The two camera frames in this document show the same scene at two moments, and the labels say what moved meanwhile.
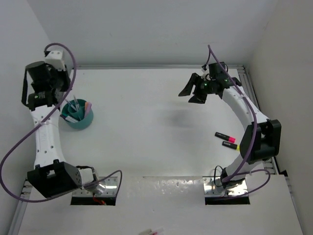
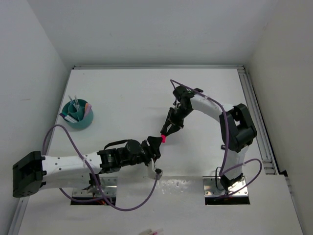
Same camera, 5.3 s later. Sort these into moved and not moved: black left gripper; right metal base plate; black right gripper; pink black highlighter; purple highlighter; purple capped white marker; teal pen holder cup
Moved: black left gripper; black right gripper; pink black highlighter
Not moved: teal pen holder cup; right metal base plate; purple capped white marker; purple highlighter
